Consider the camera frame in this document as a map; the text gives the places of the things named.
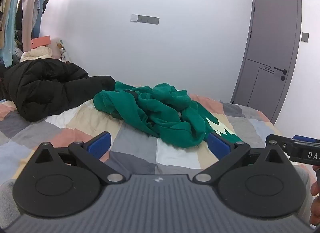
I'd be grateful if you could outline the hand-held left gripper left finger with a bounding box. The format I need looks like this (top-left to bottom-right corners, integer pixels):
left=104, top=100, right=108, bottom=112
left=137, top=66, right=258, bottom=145
left=34, top=131, right=125, bottom=186

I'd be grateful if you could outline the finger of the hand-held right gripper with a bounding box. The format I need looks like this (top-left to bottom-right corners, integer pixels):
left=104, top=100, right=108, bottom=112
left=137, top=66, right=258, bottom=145
left=265, top=134, right=320, bottom=149

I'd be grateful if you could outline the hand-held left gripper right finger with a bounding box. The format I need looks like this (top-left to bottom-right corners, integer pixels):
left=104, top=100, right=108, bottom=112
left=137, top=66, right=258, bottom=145
left=194, top=133, right=288, bottom=183

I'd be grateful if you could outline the green sweatshirt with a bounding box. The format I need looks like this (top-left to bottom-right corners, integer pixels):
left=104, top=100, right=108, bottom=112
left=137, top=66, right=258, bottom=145
left=93, top=81, right=244, bottom=148

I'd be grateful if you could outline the row of hanging clothes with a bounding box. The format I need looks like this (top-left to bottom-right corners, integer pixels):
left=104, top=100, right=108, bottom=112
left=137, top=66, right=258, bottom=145
left=0, top=0, right=51, bottom=69

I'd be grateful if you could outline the person's right hand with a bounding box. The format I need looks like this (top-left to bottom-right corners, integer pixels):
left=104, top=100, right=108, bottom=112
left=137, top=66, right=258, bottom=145
left=310, top=165, right=320, bottom=224

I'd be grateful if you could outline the person's right leg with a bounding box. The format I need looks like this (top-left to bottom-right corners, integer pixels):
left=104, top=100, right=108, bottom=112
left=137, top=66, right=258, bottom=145
left=292, top=164, right=316, bottom=200

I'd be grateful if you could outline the person's leg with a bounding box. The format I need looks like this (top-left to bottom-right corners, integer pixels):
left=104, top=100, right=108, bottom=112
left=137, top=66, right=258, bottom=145
left=0, top=177, right=24, bottom=226
left=292, top=164, right=316, bottom=200

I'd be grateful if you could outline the black puffer jacket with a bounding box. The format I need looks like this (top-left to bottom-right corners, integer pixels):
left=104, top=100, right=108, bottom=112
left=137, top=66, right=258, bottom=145
left=2, top=58, right=116, bottom=122

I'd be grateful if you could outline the grey door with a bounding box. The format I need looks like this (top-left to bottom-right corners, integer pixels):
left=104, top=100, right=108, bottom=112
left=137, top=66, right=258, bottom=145
left=230, top=0, right=303, bottom=125

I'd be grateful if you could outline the printed white bag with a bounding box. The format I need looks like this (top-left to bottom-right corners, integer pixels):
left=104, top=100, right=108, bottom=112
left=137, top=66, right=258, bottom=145
left=51, top=39, right=73, bottom=64

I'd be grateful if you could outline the person's left leg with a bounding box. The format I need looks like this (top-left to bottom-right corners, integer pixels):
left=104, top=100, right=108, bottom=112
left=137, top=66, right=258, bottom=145
left=0, top=177, right=24, bottom=226

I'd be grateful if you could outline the cream cloth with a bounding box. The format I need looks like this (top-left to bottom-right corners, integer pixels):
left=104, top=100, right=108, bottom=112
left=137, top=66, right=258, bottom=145
left=20, top=46, right=53, bottom=62

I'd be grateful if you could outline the pink box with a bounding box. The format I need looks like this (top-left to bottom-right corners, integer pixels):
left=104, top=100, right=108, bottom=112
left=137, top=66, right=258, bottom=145
left=31, top=36, right=52, bottom=49

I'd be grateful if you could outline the black door handle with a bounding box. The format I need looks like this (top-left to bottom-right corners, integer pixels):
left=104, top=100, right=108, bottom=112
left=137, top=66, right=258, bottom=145
left=273, top=67, right=287, bottom=82

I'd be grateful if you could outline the grey and white switch panel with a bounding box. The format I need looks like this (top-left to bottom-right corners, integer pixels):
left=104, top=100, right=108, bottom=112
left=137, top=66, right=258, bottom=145
left=130, top=14, right=160, bottom=25

